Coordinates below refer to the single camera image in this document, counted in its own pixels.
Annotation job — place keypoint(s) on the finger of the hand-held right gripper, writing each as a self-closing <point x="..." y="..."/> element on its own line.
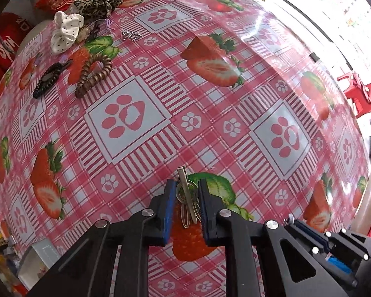
<point x="349" y="241"/>
<point x="309" y="238"/>

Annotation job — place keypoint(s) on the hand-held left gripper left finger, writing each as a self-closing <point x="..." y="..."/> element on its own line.
<point x="168" y="213"/>

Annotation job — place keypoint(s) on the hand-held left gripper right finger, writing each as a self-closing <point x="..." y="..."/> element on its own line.
<point x="204" y="215"/>

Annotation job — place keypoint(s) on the gold duckbill hair clip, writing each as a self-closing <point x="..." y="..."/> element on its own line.
<point x="185" y="188"/>

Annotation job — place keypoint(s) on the pink strawberry printed tablecloth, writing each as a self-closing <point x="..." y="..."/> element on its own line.
<point x="185" y="99"/>

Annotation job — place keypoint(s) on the white open box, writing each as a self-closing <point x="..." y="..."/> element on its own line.
<point x="37" y="263"/>

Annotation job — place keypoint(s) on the red plastic chair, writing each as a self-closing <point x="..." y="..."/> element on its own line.
<point x="363" y="94"/>

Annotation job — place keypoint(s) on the black beaded hair clip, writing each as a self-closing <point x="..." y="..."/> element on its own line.
<point x="48" y="79"/>

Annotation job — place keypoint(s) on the small dark hair clip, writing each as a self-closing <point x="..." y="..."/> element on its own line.
<point x="92" y="32"/>

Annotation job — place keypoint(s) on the white dotted scrunchie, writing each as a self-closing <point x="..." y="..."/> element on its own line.
<point x="65" y="31"/>

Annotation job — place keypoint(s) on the leopard print scrunchie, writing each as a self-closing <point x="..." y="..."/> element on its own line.
<point x="99" y="3"/>

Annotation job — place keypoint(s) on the red printed blanket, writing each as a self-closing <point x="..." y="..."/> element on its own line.
<point x="6" y="43"/>

